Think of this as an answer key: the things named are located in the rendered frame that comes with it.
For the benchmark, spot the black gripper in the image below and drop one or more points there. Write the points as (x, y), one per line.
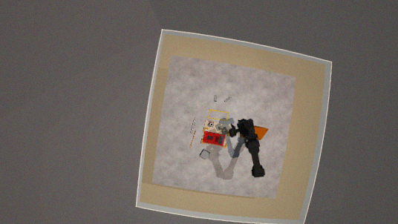
(233, 131)

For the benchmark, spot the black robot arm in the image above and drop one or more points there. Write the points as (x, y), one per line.
(252, 144)

